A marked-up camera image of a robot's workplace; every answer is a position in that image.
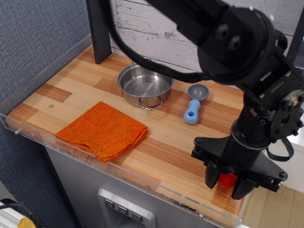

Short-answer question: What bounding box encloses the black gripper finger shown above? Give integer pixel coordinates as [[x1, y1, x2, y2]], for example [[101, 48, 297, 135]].
[[205, 164, 220, 189], [231, 177, 257, 200]]

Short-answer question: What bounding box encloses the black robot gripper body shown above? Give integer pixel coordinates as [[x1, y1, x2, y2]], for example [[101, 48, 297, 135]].
[[192, 118, 288, 192]]

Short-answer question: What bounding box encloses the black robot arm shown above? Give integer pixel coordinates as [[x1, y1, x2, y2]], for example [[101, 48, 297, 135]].
[[151, 0, 304, 200]]

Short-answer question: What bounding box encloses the orange knitted cloth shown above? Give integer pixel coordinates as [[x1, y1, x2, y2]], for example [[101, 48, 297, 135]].
[[55, 102, 149, 162]]

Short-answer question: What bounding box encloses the white toy appliance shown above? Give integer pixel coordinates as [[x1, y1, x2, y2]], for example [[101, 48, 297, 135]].
[[287, 133, 304, 153]]

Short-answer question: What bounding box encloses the clear acrylic table guard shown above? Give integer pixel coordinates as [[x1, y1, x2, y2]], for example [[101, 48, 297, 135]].
[[2, 37, 243, 228]]

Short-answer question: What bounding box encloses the blue grey toy scoop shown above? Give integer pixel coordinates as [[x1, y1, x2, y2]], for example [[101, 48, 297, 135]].
[[183, 84, 209, 125]]

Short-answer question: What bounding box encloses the stainless steel pot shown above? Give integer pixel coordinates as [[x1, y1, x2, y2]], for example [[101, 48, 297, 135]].
[[117, 64, 175, 111]]

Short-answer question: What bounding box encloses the grey toy cabinet front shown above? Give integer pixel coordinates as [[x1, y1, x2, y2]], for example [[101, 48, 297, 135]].
[[47, 148, 234, 228]]

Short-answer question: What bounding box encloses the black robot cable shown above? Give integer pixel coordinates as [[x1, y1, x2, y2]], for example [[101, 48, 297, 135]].
[[105, 0, 209, 83]]

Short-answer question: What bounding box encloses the black right frame post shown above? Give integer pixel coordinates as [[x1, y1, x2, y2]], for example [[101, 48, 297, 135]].
[[286, 0, 304, 67]]

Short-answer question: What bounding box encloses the black vertical frame post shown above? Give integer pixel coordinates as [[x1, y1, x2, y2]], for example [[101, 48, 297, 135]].
[[86, 0, 112, 64]]

